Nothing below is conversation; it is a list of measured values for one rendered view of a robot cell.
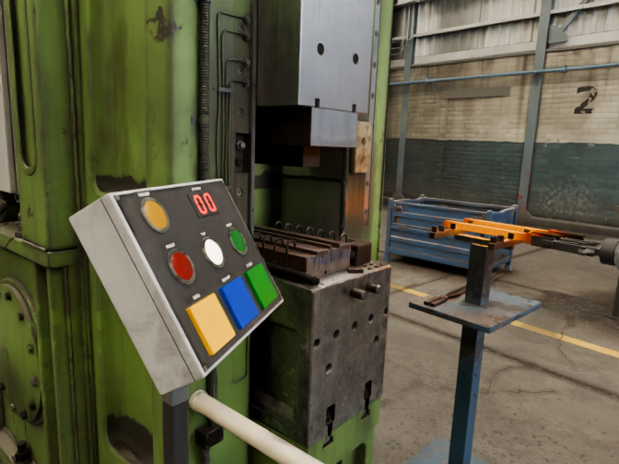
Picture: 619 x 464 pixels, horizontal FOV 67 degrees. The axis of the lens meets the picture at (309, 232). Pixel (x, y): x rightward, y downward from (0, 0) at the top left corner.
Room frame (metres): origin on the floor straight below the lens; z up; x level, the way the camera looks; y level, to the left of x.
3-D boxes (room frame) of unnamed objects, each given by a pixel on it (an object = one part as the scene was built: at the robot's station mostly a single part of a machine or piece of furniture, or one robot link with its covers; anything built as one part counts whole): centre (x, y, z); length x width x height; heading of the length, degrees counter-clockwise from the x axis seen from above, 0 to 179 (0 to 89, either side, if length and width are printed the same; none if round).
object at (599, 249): (1.32, -0.84, 1.00); 0.09 x 0.08 x 0.07; 42
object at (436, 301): (1.74, -0.62, 0.75); 0.60 x 0.04 x 0.01; 137
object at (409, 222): (5.09, -1.55, 0.36); 1.20 x 0.80 x 0.72; 48
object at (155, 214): (0.68, 0.23, 1.16); 0.05 x 0.03 x 0.04; 140
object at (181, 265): (0.66, 0.19, 1.09); 0.05 x 0.03 x 0.04; 140
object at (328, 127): (1.40, 0.10, 1.32); 0.42 x 0.20 x 0.10; 50
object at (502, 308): (1.59, -0.60, 0.74); 0.40 x 0.30 x 0.02; 133
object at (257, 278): (0.85, 0.09, 1.01); 0.07 x 0.05 x 0.07; 165
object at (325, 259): (1.40, 0.10, 0.96); 0.42 x 0.20 x 0.09; 50
